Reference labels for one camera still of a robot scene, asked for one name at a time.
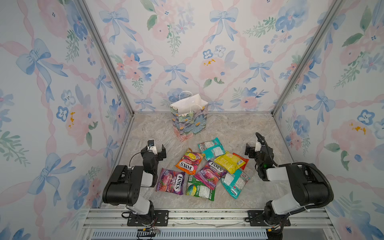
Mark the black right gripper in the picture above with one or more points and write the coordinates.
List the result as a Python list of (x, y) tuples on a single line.
[(256, 153)]

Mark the teal fox's bag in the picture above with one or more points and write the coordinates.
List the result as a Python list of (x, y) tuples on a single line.
[(234, 183), (212, 149)]

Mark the orange Fox's candy bag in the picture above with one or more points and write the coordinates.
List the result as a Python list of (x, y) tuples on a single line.
[(190, 161)]

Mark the green Fox's candy bag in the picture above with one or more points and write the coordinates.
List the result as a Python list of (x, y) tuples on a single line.
[(198, 189)]

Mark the purple fox's bag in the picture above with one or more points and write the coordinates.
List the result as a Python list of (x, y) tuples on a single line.
[(210, 174), (171, 182)]

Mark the floral paper gift bag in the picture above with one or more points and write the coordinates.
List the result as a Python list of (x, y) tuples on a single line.
[(189, 115)]

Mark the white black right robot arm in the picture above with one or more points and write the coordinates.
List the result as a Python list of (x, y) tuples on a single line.
[(310, 189)]

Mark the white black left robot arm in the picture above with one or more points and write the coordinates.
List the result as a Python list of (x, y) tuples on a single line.
[(125, 183)]

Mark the yellow snack bag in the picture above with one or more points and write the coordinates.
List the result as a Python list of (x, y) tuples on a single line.
[(229, 162)]

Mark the red orange snack packet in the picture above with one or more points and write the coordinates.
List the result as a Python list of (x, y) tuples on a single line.
[(244, 159)]

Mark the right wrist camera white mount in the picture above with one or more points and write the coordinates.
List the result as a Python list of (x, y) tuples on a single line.
[(258, 147)]

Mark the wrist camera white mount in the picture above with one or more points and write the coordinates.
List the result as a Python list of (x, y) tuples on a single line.
[(258, 147), (151, 146)]

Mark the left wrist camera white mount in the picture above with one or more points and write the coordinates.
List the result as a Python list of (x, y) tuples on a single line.
[(151, 146)]

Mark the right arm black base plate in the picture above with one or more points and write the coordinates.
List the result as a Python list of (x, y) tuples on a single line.
[(258, 218)]

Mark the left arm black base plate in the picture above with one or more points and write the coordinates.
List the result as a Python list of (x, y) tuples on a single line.
[(156, 218)]

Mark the left aluminium corner post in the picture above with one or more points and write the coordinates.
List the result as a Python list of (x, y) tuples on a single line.
[(90, 24)]

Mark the aluminium corner post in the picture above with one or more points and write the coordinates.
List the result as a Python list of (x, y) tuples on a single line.
[(329, 17), (90, 24)]

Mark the aluminium front rail frame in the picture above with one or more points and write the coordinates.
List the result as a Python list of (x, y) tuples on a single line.
[(206, 224)]

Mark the right aluminium corner post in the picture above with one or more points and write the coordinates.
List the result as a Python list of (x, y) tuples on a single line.
[(329, 17)]

